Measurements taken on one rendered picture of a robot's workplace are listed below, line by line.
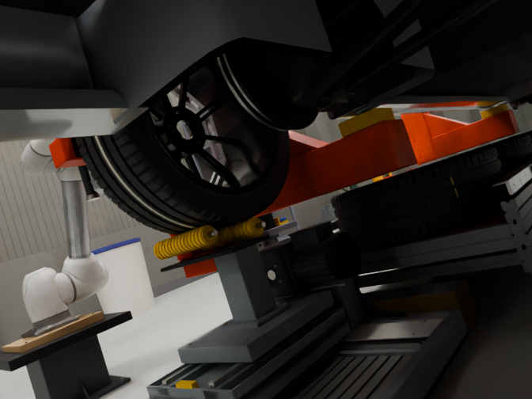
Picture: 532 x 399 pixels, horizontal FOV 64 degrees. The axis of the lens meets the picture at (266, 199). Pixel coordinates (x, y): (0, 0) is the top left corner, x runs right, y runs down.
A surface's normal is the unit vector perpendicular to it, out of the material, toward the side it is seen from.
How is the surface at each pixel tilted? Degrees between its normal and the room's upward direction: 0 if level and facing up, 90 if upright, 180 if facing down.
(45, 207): 90
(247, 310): 90
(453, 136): 90
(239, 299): 90
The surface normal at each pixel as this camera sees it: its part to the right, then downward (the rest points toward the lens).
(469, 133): -0.63, 0.18
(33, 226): 0.66, -0.25
